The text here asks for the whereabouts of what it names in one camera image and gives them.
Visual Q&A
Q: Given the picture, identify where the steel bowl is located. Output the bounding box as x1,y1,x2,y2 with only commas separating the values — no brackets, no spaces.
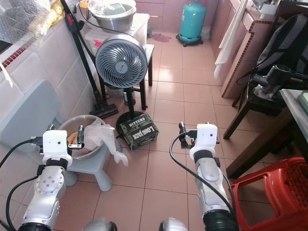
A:
59,115,106,159

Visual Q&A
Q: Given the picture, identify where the clear plastic bag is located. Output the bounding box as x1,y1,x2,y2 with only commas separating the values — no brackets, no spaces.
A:
84,120,129,167

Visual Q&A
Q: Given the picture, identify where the grey plastic low chair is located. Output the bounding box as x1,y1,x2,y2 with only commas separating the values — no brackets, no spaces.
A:
0,79,112,192

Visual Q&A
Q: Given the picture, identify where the black stick vacuum cleaner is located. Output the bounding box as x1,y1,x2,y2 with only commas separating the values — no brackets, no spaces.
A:
60,0,118,119

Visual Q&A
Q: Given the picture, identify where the dark green Bitters carton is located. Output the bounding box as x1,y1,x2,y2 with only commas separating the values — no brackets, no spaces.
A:
119,114,159,151

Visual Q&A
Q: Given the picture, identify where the dark wooden table leg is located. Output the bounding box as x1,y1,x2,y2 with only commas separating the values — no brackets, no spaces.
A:
226,108,308,180

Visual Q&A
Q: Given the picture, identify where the dark wooden chair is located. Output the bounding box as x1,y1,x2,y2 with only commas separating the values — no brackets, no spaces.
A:
223,72,299,140

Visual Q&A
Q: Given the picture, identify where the grey round standing fan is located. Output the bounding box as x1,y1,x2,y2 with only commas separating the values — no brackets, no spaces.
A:
95,34,149,130

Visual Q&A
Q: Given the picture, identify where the grey robot right leg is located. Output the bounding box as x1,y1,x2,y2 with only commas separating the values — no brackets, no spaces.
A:
158,218,188,231

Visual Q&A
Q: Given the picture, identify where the dark red floor rag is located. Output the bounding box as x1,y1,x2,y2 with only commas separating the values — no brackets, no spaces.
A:
149,32,171,43

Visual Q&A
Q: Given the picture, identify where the red plastic stool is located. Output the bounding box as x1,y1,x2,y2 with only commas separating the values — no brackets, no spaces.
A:
230,157,308,231

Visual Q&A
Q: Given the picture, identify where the white leaning board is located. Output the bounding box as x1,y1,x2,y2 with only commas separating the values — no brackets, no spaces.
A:
214,0,251,80

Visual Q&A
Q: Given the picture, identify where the teal gas cylinder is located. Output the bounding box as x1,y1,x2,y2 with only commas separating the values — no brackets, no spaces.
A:
177,0,207,47

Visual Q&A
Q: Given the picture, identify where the white table with dark legs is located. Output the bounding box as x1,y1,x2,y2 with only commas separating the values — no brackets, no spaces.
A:
79,13,155,112

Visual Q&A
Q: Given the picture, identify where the black handheld vacuum cleaner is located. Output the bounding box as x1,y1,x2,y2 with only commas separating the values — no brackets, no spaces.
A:
250,64,308,97

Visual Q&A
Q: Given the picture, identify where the clear bubble wrap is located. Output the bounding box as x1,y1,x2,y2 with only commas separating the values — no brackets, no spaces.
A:
0,0,61,45

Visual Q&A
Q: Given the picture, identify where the large steel basin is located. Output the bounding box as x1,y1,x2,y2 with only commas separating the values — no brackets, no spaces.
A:
89,0,137,32

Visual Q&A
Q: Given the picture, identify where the black backpack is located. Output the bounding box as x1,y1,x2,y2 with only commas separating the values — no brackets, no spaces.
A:
256,14,308,73

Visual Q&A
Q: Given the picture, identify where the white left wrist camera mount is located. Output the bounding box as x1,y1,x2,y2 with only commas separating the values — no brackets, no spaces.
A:
42,130,70,167

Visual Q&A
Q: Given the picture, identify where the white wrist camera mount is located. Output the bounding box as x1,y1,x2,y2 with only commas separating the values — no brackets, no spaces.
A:
189,124,218,162
42,130,70,167

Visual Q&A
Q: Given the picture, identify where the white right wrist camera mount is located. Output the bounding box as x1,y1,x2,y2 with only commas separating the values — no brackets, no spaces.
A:
189,124,218,162

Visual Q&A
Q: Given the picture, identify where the long black left arm cable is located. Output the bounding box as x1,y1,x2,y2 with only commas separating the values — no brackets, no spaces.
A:
0,137,45,169

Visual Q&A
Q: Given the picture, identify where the short black left arm cable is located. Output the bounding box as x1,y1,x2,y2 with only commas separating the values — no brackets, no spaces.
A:
6,174,40,231

